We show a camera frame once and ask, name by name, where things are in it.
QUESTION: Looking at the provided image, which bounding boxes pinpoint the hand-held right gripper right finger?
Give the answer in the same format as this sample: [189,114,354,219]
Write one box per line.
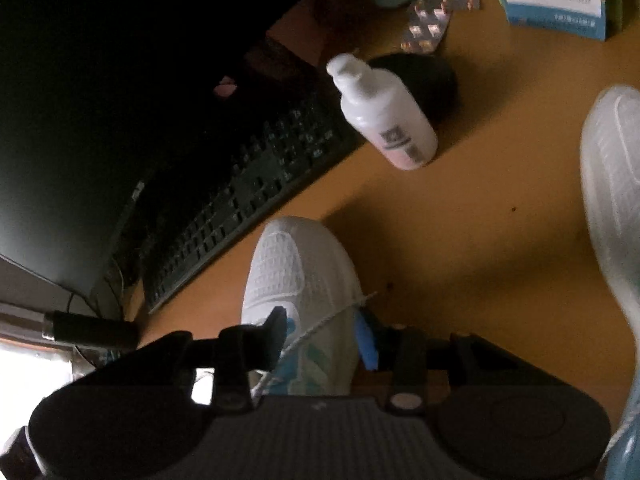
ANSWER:
[354,309,531,415]

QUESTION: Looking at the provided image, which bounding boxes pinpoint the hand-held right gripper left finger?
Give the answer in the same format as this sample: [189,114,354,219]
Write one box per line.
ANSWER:
[140,306,297,413]

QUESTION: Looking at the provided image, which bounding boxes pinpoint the white shoelace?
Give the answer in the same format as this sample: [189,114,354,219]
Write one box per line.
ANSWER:
[250,290,379,398]

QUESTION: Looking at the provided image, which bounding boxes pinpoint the white and blue shoe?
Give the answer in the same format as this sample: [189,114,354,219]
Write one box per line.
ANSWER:
[580,85,640,480]
[240,216,366,401]

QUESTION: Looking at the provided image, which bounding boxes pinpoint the black keyboard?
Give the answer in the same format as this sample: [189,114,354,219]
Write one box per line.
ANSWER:
[142,67,366,314]

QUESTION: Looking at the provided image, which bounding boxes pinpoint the black cylindrical device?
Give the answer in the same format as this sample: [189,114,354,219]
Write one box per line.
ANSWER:
[42,310,140,349]

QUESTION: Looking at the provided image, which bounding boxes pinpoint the white plastic bottle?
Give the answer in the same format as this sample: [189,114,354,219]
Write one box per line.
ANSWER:
[326,53,439,171]

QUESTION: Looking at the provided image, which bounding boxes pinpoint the black computer mouse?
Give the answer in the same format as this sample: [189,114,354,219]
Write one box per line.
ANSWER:
[367,52,458,126]

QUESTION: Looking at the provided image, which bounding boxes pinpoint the black computer monitor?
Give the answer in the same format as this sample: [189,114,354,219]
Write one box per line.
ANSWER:
[0,0,309,302]

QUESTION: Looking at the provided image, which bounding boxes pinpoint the brown box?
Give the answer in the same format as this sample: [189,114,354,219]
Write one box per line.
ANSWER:
[265,0,351,68]

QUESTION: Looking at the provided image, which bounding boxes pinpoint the large silver blister pack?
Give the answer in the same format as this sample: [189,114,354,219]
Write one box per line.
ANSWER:
[400,7,454,56]

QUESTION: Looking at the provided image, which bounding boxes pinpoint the small silver blister pack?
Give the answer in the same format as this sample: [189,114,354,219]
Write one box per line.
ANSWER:
[415,0,484,14]

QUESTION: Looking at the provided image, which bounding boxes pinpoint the tangled cables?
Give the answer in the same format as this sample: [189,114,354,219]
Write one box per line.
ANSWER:
[102,255,146,321]

